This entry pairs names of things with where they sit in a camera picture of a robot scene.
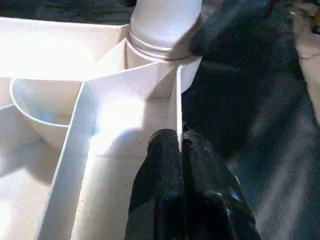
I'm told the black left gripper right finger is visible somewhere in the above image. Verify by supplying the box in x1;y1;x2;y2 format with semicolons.
180;128;262;240

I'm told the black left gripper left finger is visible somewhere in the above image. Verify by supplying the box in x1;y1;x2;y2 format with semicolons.
124;128;187;240

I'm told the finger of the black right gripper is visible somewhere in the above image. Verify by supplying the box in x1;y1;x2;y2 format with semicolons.
192;0;282;57

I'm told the white plastic table leg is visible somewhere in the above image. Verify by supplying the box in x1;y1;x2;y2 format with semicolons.
127;0;205;61

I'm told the white plastic table top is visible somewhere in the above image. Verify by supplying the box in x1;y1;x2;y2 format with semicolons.
0;16;204;240

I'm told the black plastic mat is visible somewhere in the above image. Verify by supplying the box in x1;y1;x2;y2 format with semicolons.
0;0;320;240

